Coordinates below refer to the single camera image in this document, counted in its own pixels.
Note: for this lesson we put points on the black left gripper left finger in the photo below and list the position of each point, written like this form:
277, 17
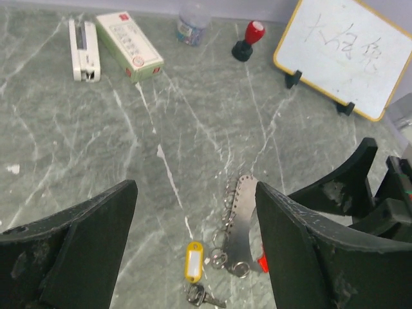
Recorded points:
72, 258

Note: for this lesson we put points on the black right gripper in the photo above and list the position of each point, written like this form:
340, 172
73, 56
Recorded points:
346, 192

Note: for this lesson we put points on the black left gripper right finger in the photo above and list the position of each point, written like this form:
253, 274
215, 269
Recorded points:
315, 262

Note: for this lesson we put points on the metal key holder red handle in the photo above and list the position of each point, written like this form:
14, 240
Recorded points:
231, 245

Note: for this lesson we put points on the yellow key tag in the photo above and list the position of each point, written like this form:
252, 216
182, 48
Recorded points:
193, 270

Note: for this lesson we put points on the yellow framed whiteboard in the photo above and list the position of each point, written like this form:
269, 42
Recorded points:
347, 51

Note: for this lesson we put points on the red black stamp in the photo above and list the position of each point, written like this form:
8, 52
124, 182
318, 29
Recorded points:
242, 50

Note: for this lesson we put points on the white stapler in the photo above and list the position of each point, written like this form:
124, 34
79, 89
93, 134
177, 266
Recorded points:
85, 56

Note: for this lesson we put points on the green white staple box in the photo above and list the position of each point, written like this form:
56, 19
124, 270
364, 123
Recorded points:
128, 44

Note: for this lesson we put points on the clear jar of clips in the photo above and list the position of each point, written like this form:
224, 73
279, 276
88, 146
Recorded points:
193, 19

